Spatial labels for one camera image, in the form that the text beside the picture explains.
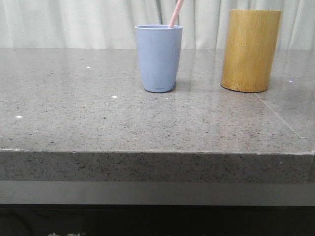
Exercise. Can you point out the white curtain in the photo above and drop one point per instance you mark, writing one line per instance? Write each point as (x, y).
(109, 24)

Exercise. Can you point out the bamboo cylindrical holder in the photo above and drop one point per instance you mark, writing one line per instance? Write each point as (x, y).
(250, 46)

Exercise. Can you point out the pink chopstick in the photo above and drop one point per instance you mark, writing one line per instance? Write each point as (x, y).
(175, 14)

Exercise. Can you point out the blue plastic cup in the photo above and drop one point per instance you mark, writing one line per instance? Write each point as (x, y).
(158, 48)

